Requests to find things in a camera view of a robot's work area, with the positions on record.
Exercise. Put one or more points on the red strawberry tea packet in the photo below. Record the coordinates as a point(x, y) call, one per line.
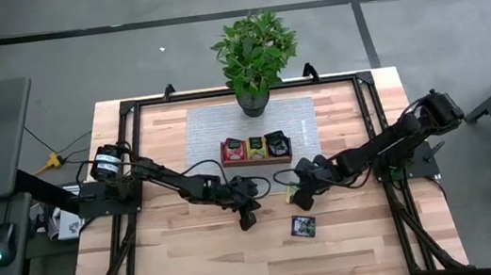
point(233, 148)

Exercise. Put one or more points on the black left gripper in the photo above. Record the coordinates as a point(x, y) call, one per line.
point(243, 194)

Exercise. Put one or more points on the white printed box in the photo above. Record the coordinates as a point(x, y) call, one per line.
point(69, 227)

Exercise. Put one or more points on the wooden tea organizer box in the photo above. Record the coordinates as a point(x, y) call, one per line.
point(258, 163)

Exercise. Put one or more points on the grey woven placemat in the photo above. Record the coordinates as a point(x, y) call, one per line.
point(206, 128)

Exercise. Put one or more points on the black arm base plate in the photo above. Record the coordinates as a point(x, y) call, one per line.
point(425, 167)
point(93, 208)

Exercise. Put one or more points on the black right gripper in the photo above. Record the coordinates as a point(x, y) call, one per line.
point(314, 173)

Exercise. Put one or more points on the black computer mouse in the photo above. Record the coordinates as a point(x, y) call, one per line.
point(3, 243)

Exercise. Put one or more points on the black frame clamp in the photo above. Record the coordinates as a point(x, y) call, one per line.
point(310, 72)
point(168, 91)

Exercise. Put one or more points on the yellow lemon lime tea packet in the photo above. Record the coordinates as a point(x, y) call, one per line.
point(290, 194)
point(256, 146)

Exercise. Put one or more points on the green potted plant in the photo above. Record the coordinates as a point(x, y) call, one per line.
point(255, 53)

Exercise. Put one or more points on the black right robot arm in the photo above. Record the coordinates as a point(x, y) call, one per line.
point(371, 154)

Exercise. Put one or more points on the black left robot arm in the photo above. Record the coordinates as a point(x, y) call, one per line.
point(166, 181)

